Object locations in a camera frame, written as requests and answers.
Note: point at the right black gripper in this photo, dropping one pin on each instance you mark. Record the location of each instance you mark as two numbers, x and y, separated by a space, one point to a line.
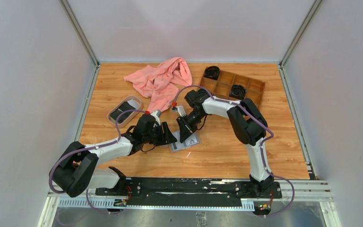
186 129

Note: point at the pink cloth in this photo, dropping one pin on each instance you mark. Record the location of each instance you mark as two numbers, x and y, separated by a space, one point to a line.
160 83

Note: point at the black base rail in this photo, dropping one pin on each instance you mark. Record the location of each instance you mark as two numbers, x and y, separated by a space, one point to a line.
191 193

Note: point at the pink card holder wallet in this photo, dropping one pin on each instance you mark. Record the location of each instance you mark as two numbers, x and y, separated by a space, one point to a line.
177 146

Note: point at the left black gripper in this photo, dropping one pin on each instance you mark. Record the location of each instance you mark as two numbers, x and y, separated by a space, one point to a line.
169 137

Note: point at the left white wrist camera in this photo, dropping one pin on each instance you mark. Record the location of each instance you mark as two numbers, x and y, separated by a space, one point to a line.
156 114

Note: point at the rolled belt back left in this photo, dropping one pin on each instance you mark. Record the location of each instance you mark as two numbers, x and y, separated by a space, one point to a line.
212 72

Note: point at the white VIP card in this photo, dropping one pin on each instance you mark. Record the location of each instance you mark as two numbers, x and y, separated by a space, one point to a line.
191 140

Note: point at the wooden divided tray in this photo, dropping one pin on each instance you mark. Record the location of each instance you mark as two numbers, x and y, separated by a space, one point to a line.
221 87

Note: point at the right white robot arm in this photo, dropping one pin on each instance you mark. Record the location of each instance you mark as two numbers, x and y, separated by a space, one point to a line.
248 124

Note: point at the rolled belt middle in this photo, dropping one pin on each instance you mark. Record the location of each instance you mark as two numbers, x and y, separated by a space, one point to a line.
238 91

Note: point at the beige oval card tray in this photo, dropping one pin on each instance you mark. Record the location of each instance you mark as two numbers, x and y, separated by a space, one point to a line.
134 101

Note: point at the rolled belt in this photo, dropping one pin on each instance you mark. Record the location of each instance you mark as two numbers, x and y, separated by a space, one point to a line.
212 72
238 91

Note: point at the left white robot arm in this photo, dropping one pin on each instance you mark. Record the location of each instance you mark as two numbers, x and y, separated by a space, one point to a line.
77 169

